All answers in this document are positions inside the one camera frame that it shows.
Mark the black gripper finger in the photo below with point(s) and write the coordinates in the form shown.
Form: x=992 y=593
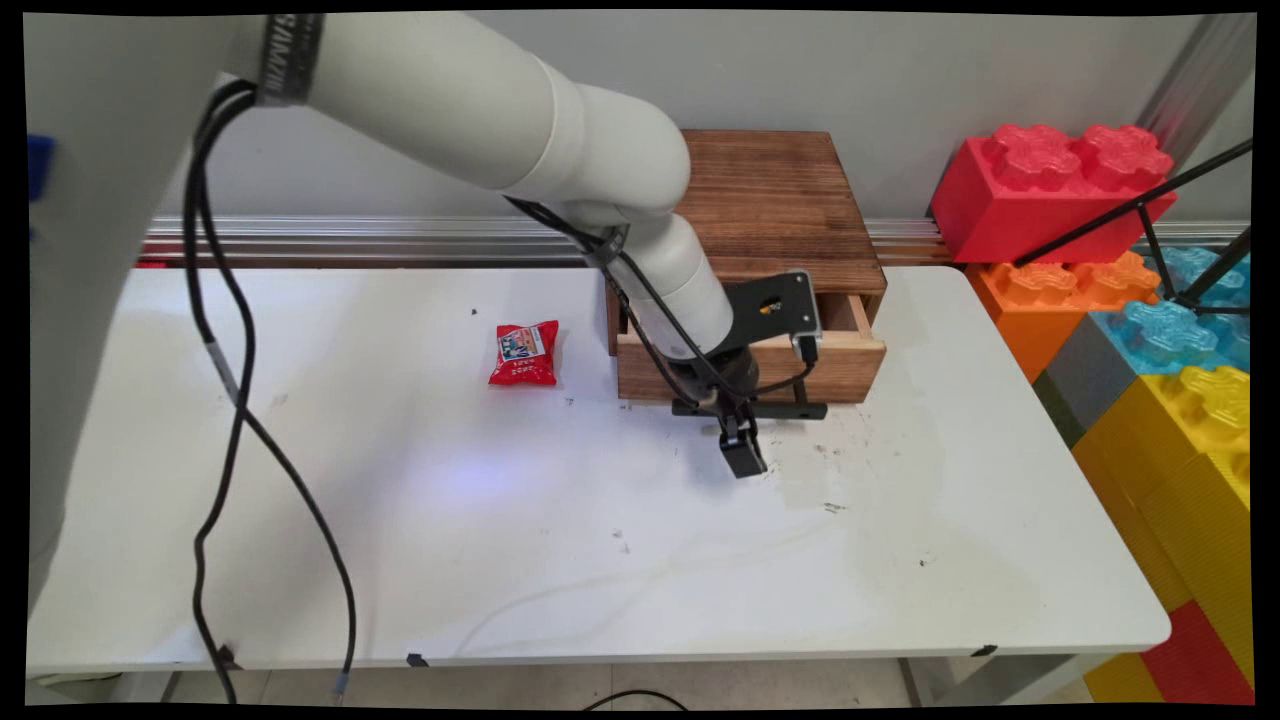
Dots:
x=743 y=455

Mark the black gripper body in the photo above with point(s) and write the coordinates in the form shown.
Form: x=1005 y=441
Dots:
x=720 y=375

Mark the wooden drawer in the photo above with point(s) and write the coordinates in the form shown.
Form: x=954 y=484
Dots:
x=800 y=365

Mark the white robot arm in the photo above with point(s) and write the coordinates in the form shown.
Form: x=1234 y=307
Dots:
x=450 y=100

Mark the brown wooden cabinet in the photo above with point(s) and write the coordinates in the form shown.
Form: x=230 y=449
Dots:
x=770 y=200

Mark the red snack packet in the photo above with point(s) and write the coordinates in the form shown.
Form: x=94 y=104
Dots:
x=525 y=352

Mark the black tape piece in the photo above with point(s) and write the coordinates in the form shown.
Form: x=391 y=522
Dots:
x=417 y=660
x=228 y=657
x=984 y=651

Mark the orange giant toy brick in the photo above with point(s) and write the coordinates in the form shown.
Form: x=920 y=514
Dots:
x=1040 y=310

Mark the white table leg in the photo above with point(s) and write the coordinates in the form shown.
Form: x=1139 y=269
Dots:
x=1000 y=680

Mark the grey giant toy brick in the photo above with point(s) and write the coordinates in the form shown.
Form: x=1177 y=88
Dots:
x=1085 y=375

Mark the red giant toy brick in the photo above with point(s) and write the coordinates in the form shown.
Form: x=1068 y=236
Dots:
x=1040 y=195

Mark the small yellow ribbed toy brick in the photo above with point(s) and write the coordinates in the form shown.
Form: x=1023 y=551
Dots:
x=1120 y=682

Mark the translucent blue giant toy brick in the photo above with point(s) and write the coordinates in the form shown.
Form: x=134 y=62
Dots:
x=1170 y=325

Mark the large yellow giant toy brick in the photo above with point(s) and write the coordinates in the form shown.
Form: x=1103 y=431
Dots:
x=1190 y=470

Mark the black tripod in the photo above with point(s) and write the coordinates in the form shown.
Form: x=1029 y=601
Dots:
x=1150 y=235

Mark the flat red ribbed toy brick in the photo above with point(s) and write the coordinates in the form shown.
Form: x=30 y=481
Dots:
x=1200 y=660

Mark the upright aluminium profile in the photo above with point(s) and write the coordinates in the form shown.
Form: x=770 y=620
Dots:
x=1195 y=85

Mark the blue blurred object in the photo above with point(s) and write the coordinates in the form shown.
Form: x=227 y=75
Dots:
x=40 y=165

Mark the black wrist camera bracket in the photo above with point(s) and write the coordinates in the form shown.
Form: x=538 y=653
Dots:
x=775 y=305

